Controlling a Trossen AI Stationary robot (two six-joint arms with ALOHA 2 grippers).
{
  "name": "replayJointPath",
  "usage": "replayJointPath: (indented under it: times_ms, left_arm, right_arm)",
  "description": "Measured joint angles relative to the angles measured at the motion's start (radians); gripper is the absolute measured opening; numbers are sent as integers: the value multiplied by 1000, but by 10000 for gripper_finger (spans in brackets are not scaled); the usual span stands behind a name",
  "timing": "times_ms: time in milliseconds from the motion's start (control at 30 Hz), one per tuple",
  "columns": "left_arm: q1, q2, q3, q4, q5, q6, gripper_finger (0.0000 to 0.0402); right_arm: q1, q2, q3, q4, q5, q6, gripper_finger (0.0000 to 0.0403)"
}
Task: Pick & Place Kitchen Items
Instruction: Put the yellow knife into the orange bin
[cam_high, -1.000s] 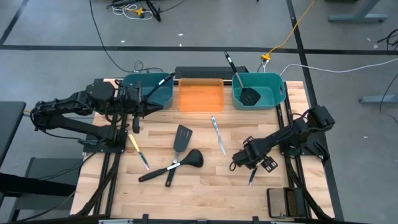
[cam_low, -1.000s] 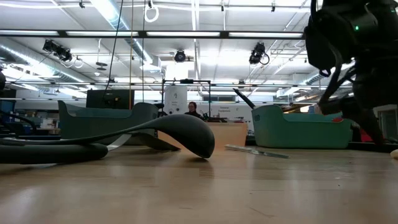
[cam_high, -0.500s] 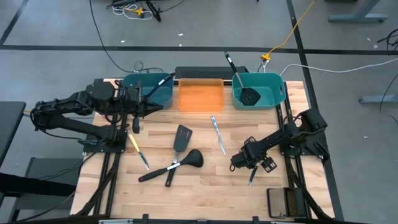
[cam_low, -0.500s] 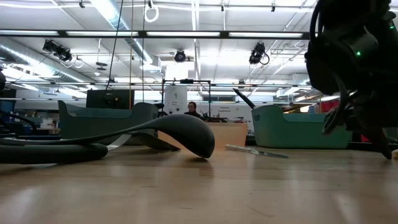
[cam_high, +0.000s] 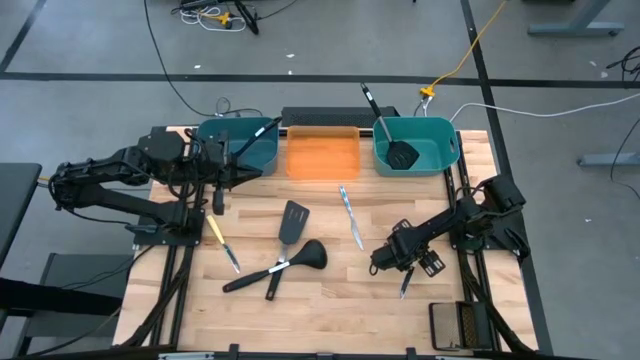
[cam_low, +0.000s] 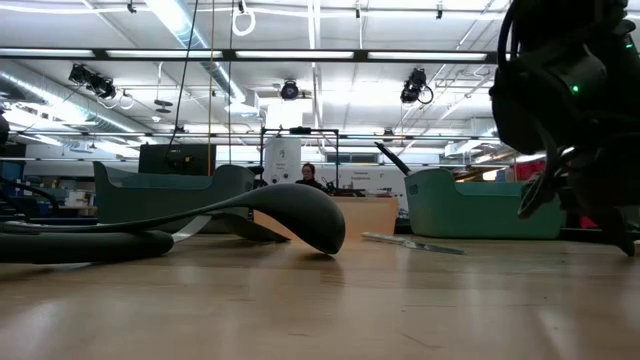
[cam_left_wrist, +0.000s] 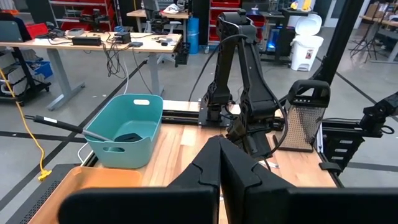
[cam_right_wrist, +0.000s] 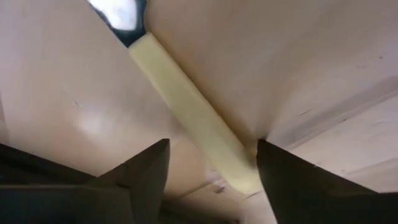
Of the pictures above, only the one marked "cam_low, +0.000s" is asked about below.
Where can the white banner sign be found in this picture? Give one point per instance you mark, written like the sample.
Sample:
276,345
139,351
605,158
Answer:
365,177

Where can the black overhead light bar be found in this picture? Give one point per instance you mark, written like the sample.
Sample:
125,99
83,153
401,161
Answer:
230,55

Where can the black slotted spatula steel neck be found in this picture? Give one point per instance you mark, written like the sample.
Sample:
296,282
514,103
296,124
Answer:
75,247

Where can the person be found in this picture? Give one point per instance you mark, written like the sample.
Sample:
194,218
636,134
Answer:
309,175

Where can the black monitor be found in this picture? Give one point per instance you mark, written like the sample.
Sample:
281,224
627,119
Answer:
200,160

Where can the orange plastic tray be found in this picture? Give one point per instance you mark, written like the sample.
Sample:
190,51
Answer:
370,215

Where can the thin black stand frame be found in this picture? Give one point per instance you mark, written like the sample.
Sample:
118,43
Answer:
300,130

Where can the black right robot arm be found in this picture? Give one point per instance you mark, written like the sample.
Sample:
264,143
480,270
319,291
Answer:
560,75

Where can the teal plastic bin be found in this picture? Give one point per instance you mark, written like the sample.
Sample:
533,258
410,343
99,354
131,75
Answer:
150,205
475,215

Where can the silver ventilation duct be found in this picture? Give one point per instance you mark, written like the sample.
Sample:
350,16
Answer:
60,95

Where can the white cylindrical tank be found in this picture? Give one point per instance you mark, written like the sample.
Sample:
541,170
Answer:
282,160

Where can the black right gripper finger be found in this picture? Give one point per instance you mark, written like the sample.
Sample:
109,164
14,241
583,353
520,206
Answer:
620,230

